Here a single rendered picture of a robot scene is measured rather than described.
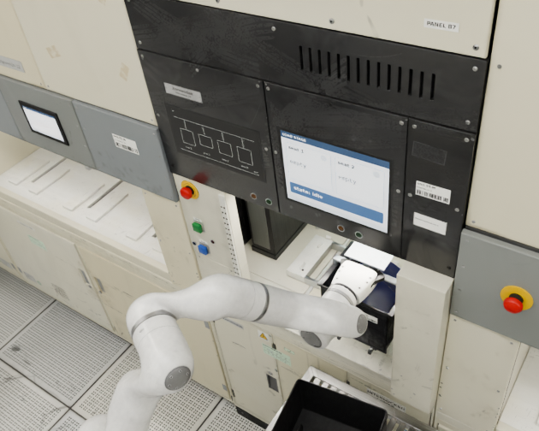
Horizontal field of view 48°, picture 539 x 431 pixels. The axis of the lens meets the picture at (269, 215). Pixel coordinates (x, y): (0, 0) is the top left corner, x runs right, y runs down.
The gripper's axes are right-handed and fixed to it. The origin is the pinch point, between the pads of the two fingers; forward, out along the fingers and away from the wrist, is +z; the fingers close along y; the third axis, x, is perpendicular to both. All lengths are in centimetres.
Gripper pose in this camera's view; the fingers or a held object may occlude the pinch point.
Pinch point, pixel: (370, 257)
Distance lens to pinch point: 168.7
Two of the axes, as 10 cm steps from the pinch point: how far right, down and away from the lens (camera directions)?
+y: 8.2, 3.2, -4.8
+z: 5.7, -6.0, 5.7
